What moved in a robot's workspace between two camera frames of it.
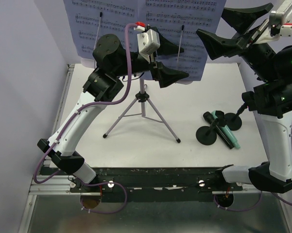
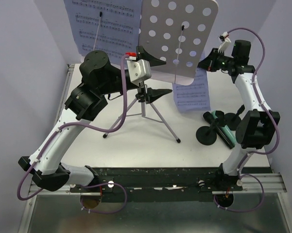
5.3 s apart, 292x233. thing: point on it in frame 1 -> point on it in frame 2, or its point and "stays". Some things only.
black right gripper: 240,19 -> 208,63
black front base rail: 120,184 stays
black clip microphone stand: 234,122 stays
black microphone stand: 207,135 stays
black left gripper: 165,76 -> 152,93
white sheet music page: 179,21 -> 194,97
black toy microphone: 209,118 stays
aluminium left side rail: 70,67 stays
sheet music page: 89,20 stays
